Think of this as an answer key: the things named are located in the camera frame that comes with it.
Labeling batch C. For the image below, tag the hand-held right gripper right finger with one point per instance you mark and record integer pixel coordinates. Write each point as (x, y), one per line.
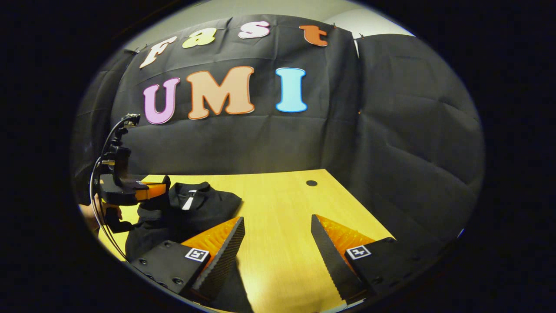
(332, 261)

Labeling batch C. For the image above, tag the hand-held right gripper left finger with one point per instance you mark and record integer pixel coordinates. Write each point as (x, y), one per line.
(221, 261)

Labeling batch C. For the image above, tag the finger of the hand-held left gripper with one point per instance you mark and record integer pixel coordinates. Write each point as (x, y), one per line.
(150, 191)

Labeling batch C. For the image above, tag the black button-up garment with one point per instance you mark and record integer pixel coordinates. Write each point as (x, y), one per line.
(204, 208)

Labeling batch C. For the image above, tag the black backdrop cloth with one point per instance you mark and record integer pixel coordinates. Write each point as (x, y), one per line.
(260, 143)

